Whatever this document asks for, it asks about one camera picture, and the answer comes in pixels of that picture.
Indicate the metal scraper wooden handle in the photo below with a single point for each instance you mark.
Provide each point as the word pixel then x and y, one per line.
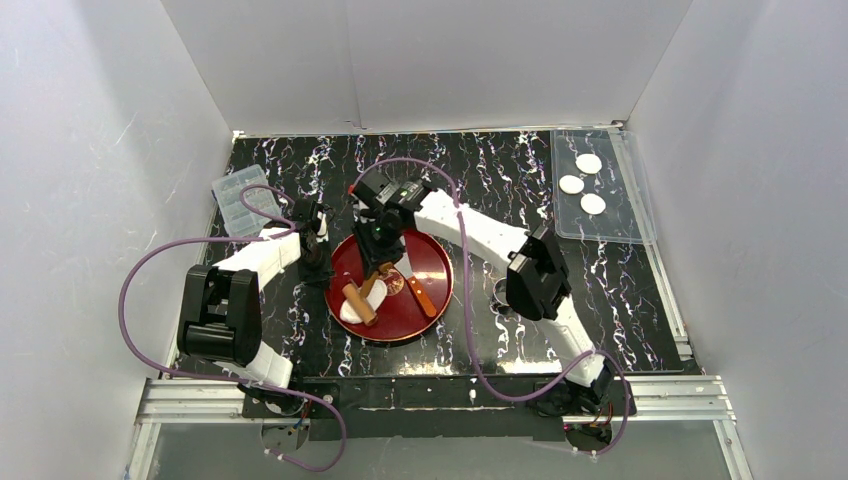
pixel 417 281

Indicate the round dumpling wrapper left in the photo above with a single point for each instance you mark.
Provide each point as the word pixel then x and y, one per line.
pixel 571 185

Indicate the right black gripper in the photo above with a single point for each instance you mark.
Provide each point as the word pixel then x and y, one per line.
pixel 383 248

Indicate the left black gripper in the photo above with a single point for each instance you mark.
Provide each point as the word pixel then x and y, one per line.
pixel 313 249

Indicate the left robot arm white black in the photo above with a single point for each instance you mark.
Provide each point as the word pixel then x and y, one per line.
pixel 220 318

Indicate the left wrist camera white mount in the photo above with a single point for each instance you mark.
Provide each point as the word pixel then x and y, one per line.
pixel 321 229

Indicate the round dumpling wrapper far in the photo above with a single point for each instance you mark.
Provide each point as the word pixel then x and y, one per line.
pixel 589 163

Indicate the wooden double-ended pastry roller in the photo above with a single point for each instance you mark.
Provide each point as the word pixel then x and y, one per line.
pixel 378 274

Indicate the clear acrylic tray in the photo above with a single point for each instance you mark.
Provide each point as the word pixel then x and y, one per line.
pixel 621 182

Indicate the round dumpling wrapper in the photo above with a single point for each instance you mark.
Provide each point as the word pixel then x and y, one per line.
pixel 571 185
pixel 589 163
pixel 592 204

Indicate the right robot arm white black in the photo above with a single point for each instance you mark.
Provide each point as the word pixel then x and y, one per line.
pixel 537 286

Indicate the round dumpling wrapper near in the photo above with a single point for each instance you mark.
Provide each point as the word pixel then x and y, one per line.
pixel 592 204

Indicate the white dough lump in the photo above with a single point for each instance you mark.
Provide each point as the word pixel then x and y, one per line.
pixel 358 308

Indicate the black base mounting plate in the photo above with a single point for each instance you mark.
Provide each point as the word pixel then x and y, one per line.
pixel 456 406

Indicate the red round lacquer plate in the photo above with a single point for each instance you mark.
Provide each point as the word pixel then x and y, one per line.
pixel 401 312

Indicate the aluminium frame rail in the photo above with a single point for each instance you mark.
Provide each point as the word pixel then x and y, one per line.
pixel 699 398

